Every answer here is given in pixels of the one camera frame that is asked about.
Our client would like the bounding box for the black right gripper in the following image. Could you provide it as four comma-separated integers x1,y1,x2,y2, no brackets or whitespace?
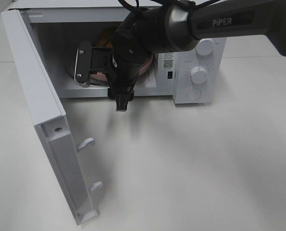
105,46,145,112

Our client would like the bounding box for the pink plate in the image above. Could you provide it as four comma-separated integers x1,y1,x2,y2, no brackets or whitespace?
89,55,153,82

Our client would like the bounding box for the burger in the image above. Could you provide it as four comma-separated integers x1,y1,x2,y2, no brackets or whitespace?
95,27,116,48

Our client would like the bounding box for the white timer knob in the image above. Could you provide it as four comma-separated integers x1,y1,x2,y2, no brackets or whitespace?
190,66,208,84

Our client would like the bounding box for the white microwave door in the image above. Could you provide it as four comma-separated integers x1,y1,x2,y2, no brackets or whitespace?
1,10,97,225

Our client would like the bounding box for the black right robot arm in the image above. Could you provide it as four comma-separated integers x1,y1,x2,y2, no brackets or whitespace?
107,0,286,111

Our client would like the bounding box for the white microwave oven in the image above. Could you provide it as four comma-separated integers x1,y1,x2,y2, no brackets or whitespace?
10,0,226,103

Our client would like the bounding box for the white upper power knob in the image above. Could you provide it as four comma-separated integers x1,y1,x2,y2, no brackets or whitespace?
196,38,214,56

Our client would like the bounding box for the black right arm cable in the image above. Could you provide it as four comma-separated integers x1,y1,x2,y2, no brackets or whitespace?
116,0,220,27

